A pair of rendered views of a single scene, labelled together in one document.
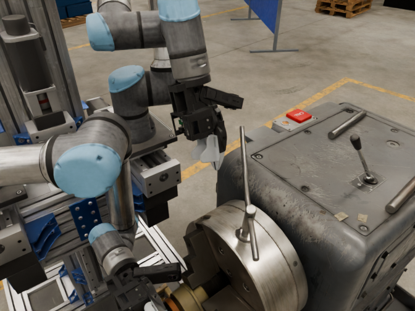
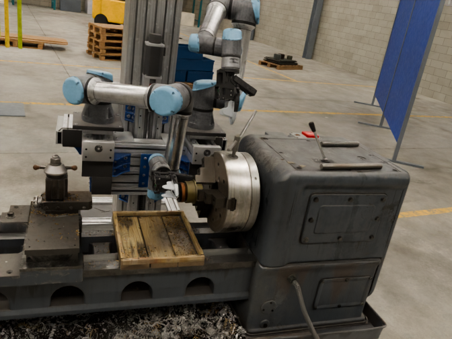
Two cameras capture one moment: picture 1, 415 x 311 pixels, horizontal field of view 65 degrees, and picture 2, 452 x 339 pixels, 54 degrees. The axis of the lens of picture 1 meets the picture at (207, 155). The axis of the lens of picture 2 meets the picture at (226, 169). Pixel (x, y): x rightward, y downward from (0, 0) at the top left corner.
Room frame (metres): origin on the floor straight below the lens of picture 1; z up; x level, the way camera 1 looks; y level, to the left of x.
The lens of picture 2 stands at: (-1.07, -0.49, 1.79)
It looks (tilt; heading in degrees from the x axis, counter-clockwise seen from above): 21 degrees down; 16
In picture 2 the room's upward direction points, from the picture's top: 9 degrees clockwise
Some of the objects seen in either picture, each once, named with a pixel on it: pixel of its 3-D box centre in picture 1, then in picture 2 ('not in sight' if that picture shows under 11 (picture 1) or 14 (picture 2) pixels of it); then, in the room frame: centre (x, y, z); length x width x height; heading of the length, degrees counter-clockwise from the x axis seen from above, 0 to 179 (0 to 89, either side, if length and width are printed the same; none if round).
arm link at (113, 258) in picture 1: (120, 263); (161, 171); (0.49, 0.22, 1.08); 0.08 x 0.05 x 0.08; 127
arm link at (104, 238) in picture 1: (108, 245); (158, 165); (0.55, 0.27, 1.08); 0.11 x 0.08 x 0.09; 37
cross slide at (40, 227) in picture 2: not in sight; (53, 222); (0.11, 0.44, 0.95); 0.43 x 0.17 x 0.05; 37
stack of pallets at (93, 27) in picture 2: not in sight; (118, 42); (8.52, 5.31, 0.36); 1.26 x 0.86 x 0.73; 145
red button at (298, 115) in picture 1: (298, 116); (310, 135); (0.92, -0.30, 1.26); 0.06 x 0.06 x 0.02; 37
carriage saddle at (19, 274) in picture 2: not in sight; (39, 237); (0.07, 0.47, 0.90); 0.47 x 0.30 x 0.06; 37
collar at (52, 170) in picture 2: not in sight; (55, 167); (0.16, 0.48, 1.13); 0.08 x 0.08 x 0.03
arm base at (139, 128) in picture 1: (133, 120); (200, 116); (0.98, 0.26, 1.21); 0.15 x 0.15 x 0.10
